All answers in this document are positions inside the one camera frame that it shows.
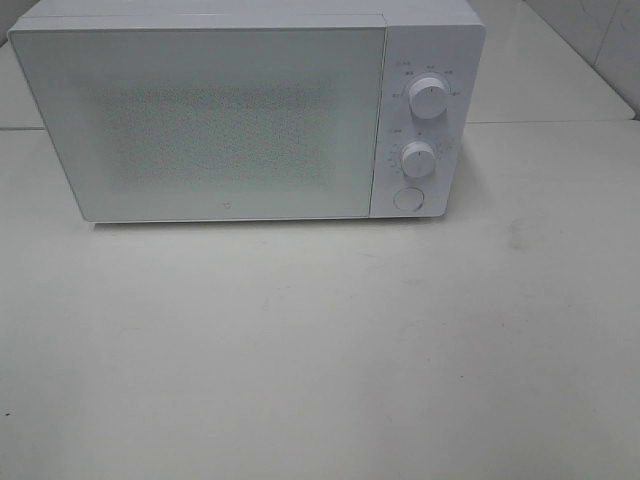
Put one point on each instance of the round white door button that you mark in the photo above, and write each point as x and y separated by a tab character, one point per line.
409	199

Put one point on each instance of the white microwave oven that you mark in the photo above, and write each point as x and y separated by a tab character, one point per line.
441	37

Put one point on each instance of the white microwave knob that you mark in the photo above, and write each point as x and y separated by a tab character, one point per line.
428	96
418	160

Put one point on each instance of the white microwave door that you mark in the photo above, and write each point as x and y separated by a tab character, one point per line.
210	125

